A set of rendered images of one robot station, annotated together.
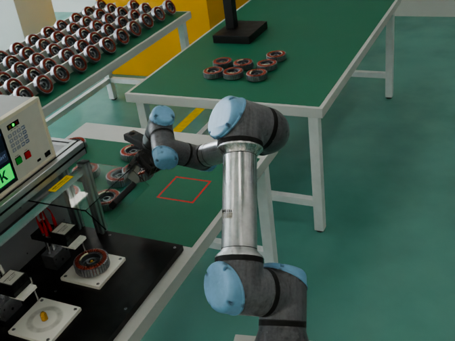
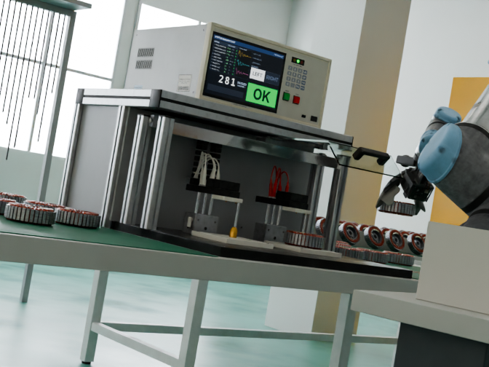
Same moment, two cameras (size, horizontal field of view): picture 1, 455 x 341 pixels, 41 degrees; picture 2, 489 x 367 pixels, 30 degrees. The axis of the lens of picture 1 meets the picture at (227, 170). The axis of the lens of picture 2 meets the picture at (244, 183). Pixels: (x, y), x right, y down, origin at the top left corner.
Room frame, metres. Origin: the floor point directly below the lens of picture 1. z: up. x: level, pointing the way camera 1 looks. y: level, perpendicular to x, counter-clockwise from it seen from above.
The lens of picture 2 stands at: (-0.75, -0.33, 0.88)
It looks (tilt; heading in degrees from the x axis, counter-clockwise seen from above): 1 degrees up; 23
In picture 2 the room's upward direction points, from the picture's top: 10 degrees clockwise
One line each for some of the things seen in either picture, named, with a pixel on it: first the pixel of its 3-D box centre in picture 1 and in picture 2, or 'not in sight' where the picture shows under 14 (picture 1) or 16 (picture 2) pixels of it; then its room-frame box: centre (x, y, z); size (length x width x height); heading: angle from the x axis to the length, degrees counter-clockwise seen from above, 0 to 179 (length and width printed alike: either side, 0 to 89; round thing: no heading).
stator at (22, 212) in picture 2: not in sight; (30, 214); (0.95, 0.90, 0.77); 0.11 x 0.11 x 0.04
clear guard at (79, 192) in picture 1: (82, 191); (330, 156); (1.63, 0.45, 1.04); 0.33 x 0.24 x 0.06; 61
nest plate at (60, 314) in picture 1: (45, 320); (232, 239); (1.37, 0.58, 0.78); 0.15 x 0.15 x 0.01; 61
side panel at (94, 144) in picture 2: not in sight; (93, 164); (1.38, 1.03, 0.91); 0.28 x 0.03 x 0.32; 61
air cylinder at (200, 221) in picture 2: (5, 304); (200, 223); (1.44, 0.71, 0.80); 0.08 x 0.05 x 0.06; 151
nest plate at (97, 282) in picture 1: (93, 268); (302, 248); (1.58, 0.47, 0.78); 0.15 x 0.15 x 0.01; 61
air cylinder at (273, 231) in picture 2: (56, 255); (269, 234); (1.65, 0.60, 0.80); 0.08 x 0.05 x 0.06; 151
